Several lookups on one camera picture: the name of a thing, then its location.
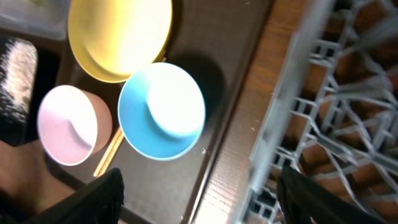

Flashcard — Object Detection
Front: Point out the dark brown serving tray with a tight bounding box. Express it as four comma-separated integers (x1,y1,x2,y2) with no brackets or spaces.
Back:
43,0,274,224

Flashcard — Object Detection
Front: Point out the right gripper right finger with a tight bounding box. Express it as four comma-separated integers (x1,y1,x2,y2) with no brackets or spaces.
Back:
277,166,383,224

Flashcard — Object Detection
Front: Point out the light blue bowl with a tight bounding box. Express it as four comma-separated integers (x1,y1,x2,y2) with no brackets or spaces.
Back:
118,62,206,161

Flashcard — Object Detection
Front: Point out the yellow round plate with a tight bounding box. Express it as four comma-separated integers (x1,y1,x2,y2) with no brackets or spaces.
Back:
68,0,173,83

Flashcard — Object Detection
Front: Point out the black plastic tray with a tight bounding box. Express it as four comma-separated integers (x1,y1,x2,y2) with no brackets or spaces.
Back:
1,35,60,147

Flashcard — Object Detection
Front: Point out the wooden chopstick left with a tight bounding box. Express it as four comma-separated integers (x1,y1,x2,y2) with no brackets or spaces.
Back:
93,128,122,177

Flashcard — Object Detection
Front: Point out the white rice pile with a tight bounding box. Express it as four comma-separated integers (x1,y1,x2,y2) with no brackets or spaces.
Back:
1,37,38,123

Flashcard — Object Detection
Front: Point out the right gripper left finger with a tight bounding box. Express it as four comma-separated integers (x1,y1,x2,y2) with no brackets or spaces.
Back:
27,168,124,224

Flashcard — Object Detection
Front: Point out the wooden chopstick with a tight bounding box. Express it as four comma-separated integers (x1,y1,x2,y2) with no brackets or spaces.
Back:
103,132,124,174
93,128,122,177

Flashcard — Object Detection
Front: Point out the wooden chopstick right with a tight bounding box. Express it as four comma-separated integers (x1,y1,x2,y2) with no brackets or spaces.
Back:
103,132,124,174

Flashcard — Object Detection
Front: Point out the pink bowl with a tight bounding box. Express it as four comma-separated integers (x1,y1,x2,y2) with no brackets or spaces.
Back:
37,85,113,166

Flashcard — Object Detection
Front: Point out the grey plastic dishwasher rack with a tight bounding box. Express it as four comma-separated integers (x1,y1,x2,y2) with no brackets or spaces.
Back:
233,0,397,223

